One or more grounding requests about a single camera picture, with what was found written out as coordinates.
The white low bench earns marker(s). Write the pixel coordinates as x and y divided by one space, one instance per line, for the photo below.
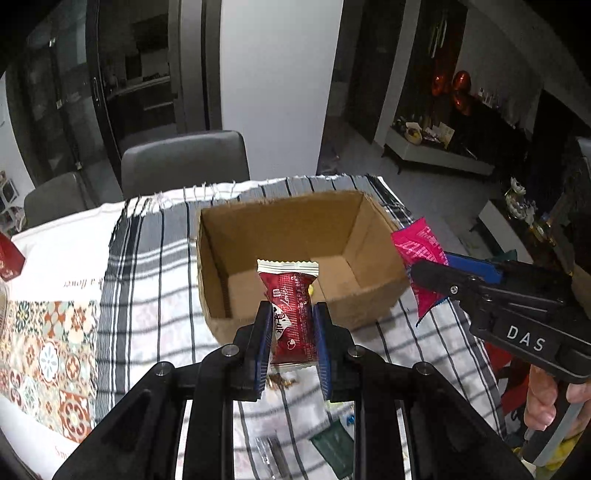
438 154

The red snack packet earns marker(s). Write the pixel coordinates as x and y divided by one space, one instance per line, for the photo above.
291 295

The black white plaid cloth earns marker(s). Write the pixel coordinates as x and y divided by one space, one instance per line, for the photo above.
157 277

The wide grey chair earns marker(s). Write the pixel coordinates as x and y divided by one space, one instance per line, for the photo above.
184 161

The clear plastic packet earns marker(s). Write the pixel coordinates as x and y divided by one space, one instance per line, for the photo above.
272 457

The white floral patterned tablecloth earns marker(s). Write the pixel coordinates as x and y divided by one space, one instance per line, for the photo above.
55 258

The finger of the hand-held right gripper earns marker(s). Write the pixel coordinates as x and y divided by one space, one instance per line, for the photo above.
475 267
438 277

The dark green packet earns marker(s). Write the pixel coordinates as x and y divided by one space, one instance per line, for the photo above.
334 447

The narrow grey chair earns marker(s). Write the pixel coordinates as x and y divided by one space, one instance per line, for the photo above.
57 198

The red heart balloon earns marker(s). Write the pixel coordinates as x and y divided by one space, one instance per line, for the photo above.
461 81
463 105
440 85

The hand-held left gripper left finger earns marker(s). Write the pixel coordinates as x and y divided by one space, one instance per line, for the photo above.
263 344

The person's right hand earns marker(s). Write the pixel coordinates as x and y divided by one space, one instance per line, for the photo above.
540 399

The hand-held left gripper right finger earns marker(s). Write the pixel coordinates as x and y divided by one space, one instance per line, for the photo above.
322 353

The pink snack packet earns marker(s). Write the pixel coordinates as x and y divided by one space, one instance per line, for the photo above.
415 244

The brown cardboard box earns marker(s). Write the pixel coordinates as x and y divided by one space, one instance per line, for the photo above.
277 230

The red gift bag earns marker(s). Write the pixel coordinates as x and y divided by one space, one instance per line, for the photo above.
9 258

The yellow cloth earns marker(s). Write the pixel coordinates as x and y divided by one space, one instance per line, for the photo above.
556 459

